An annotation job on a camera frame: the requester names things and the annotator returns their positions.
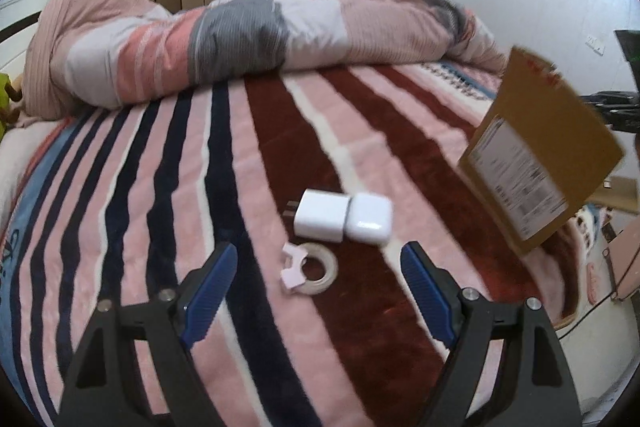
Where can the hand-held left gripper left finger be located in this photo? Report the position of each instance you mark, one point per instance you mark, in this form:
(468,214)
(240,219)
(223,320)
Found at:
(212,287)

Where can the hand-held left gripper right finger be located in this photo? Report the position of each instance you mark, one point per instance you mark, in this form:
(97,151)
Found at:
(422,284)

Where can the white earbuds case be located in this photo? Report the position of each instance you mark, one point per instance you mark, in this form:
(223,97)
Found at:
(369,219)

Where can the white tape roll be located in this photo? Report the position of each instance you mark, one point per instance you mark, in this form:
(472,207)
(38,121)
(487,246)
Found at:
(312,269)

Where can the white power adapter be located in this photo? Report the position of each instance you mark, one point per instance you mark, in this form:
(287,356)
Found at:
(321,219)

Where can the brown cardboard box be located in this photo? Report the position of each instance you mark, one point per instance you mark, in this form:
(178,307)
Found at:
(540,157)

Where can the striped plush blanket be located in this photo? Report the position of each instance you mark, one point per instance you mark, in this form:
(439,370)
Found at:
(280,227)

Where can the pink grey striped duvet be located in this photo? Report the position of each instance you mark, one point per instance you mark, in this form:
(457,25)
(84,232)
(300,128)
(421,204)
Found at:
(225,42)

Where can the green plush toy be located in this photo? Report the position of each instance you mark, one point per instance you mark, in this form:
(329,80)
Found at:
(6,99)

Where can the white bed headboard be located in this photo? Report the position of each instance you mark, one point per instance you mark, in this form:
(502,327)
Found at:
(22,14)

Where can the white wall socket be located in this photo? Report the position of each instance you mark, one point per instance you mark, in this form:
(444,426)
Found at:
(595,43)

